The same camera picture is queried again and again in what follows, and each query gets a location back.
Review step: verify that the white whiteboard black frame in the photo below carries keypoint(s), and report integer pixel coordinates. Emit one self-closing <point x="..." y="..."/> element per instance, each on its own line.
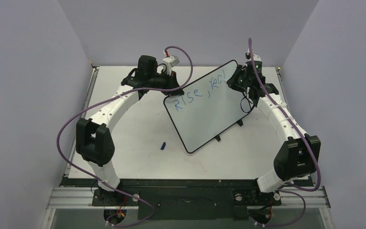
<point x="207" y="108"/>

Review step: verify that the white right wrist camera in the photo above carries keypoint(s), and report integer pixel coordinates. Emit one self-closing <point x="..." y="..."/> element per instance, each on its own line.
<point x="249" y="56"/>

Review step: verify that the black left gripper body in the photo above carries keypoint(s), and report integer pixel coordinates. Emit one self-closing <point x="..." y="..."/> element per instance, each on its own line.
<point x="166" y="81"/>

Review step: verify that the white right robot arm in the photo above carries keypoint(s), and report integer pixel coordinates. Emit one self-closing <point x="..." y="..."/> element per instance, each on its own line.
<point x="299" y="152"/>

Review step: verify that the blue marker cap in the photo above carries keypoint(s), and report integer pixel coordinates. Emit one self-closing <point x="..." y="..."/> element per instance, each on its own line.
<point x="163" y="146"/>

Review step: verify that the aluminium frame rail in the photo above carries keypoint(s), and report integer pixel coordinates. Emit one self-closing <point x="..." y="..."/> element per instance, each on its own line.
<point x="81" y="198"/>

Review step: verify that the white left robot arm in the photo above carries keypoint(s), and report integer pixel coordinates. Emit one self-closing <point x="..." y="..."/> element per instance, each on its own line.
<point x="93" y="135"/>

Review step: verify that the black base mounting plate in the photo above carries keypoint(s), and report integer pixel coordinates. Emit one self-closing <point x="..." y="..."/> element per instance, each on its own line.
<point x="168" y="199"/>

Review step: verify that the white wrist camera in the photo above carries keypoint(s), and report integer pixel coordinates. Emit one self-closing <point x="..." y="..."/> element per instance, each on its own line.
<point x="249" y="56"/>
<point x="169" y="62"/>

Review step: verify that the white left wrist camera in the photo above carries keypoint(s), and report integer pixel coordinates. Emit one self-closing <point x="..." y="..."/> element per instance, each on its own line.
<point x="169" y="62"/>

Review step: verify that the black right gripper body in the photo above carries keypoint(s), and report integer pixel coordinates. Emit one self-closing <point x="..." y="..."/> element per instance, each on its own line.
<point x="235" y="79"/>

